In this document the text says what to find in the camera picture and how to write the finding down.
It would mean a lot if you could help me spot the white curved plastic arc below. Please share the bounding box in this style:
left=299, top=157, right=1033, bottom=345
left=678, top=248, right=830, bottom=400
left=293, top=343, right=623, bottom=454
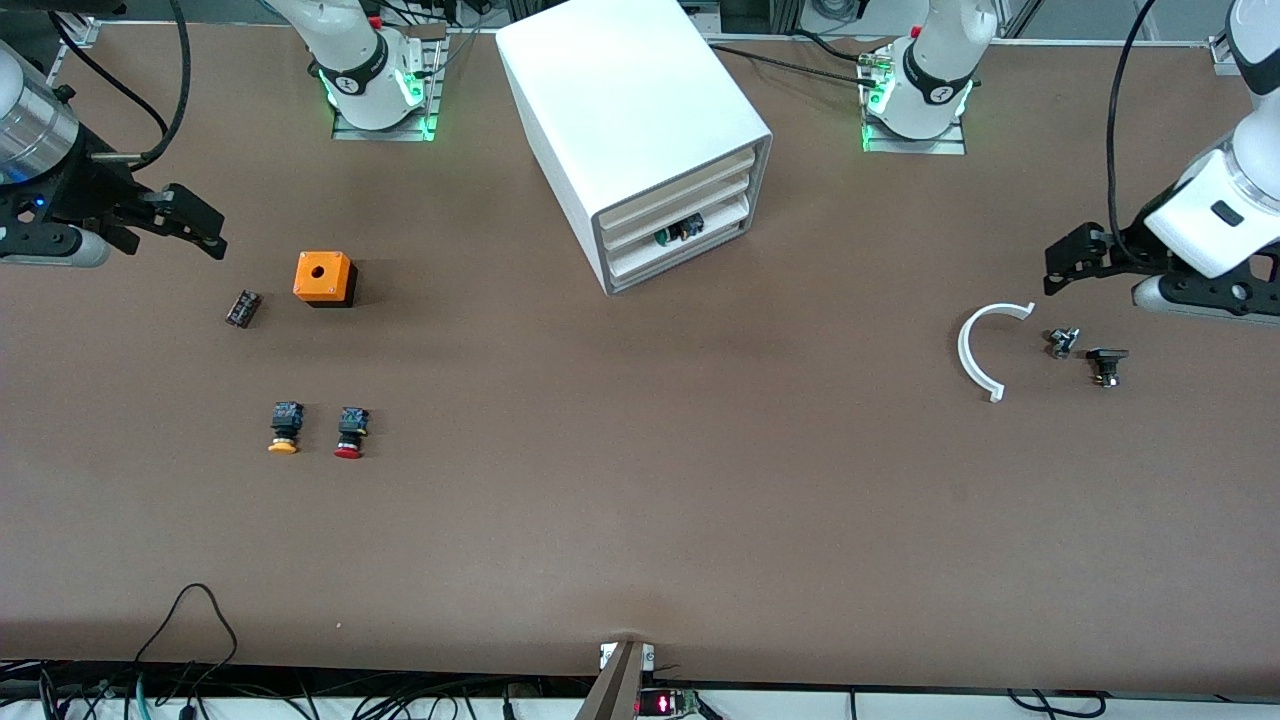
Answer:
left=958, top=302, right=1036, bottom=403

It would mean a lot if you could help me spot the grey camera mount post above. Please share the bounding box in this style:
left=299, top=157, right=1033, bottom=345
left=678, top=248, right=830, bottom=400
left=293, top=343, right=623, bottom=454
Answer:
left=575, top=640, right=656, bottom=720

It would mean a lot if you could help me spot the orange button enclosure box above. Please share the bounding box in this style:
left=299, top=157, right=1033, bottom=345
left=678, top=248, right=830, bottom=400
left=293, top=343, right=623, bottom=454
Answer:
left=292, top=251, right=358, bottom=309

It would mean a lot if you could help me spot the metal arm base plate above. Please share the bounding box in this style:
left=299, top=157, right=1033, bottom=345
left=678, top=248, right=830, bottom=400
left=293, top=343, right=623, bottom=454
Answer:
left=332, top=25, right=447, bottom=142
left=862, top=40, right=968, bottom=155

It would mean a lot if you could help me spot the yellow mushroom push button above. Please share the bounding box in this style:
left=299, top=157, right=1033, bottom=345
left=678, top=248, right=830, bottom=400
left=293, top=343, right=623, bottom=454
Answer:
left=267, top=401, right=305, bottom=455

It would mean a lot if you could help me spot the thin black looped cable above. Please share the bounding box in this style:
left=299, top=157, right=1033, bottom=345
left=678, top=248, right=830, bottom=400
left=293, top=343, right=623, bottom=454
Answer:
left=135, top=583, right=239, bottom=693

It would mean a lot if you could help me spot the black cable on table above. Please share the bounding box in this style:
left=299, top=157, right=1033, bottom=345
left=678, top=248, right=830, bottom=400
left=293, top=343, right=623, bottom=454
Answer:
left=710, top=43, right=881, bottom=86
left=790, top=30, right=876, bottom=63

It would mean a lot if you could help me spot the black cable below table edge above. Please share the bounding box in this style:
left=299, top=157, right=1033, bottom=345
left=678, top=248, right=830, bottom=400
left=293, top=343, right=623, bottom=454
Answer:
left=1005, top=688, right=1109, bottom=718

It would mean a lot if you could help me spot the red mushroom push button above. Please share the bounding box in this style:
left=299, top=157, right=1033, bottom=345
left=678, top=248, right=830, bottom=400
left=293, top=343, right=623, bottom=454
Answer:
left=333, top=406, right=370, bottom=460

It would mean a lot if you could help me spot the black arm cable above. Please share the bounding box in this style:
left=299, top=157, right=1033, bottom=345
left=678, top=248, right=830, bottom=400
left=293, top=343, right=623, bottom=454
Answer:
left=1104, top=0, right=1161, bottom=265
left=45, top=0, right=192, bottom=173

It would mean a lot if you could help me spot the small device with red display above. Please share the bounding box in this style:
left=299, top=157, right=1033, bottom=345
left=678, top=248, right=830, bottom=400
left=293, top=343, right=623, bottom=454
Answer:
left=637, top=688, right=703, bottom=718

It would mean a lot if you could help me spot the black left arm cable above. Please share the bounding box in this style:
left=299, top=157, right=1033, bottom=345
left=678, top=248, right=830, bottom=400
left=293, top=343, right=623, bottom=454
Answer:
left=1104, top=0, right=1161, bottom=265

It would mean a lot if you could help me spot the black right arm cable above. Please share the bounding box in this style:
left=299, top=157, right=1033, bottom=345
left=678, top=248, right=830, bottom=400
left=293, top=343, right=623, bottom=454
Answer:
left=45, top=0, right=192, bottom=173

